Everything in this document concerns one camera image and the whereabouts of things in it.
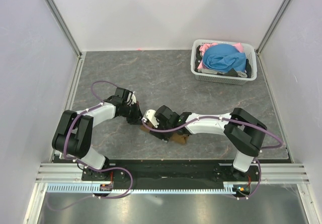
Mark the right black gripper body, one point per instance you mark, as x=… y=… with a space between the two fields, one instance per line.
x=161 y=137

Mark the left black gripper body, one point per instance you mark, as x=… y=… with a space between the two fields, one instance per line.
x=131 y=113

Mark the brown cloth napkin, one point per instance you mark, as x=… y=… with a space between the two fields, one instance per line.
x=186 y=137

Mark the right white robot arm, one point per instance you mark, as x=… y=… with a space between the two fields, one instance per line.
x=243 y=130

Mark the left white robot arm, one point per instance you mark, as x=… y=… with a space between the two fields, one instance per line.
x=73 y=136

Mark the white plastic basket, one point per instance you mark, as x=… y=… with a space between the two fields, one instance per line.
x=202 y=73

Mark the blue cloth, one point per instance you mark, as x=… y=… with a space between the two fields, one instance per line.
x=223 y=58

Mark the grey cloth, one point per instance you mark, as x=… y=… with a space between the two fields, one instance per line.
x=230 y=73

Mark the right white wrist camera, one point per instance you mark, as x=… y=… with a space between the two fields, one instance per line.
x=149 y=116

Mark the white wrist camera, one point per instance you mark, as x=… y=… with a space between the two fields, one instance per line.
x=131 y=99
x=149 y=116

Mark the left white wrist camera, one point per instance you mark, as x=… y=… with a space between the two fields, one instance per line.
x=131 y=99

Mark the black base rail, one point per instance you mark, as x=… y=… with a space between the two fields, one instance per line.
x=172 y=174

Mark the white slotted cable duct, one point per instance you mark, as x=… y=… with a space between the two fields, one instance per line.
x=91 y=188

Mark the left aluminium frame post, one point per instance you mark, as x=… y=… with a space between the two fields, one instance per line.
x=63 y=26

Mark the aluminium frame post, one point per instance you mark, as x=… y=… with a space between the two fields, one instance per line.
x=63 y=26
x=273 y=25

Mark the right aluminium frame post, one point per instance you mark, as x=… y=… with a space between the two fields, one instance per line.
x=273 y=25

